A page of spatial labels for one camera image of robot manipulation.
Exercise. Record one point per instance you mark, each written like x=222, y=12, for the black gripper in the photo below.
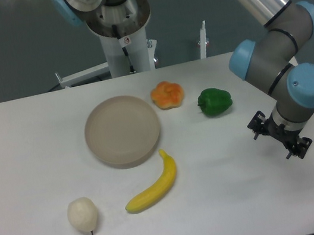
x=285, y=131

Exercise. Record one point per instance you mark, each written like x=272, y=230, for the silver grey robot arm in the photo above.
x=264, y=64

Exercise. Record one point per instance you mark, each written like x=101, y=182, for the yellow banana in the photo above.
x=158, y=189

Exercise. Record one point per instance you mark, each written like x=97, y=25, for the green bell pepper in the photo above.
x=213, y=101

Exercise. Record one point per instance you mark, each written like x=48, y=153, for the orange flower-shaped bread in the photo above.
x=167, y=95

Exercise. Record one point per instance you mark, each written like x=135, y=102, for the beige round bowl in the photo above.
x=122, y=131

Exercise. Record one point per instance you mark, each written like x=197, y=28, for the white pear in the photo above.
x=83, y=215

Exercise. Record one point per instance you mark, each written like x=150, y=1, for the white metal bracket right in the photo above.
x=203, y=40

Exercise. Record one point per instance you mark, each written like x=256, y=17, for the white metal bracket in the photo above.
x=203, y=40
x=83, y=76

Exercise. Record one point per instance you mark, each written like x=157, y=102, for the white metal bracket left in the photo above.
x=83, y=76

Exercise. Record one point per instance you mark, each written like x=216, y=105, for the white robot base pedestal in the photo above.
x=121, y=31

